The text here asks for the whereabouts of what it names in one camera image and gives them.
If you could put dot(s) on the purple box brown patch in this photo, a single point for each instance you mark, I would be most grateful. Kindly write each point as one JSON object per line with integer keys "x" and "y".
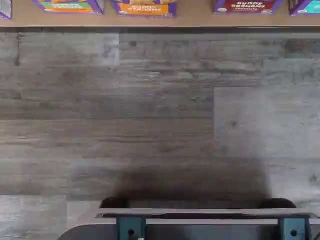
{"x": 247, "y": 7}

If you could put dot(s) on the purple box orange patch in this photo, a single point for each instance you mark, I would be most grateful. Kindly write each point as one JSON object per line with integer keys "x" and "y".
{"x": 143, "y": 8}

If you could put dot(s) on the purple box green patch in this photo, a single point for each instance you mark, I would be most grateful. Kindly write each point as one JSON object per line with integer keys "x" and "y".
{"x": 67, "y": 6}

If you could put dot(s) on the purple box teal patch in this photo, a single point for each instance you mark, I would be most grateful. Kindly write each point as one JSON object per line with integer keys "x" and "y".
{"x": 306, "y": 7}

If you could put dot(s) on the purple box violet patch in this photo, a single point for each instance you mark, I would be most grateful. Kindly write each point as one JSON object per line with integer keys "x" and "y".
{"x": 5, "y": 10}

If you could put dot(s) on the black caster wheel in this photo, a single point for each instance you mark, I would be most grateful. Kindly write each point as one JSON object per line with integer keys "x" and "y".
{"x": 115, "y": 203}
{"x": 277, "y": 203}

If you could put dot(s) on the teal metal bracket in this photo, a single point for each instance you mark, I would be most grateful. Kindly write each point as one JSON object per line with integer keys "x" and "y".
{"x": 287, "y": 226}
{"x": 125, "y": 226}

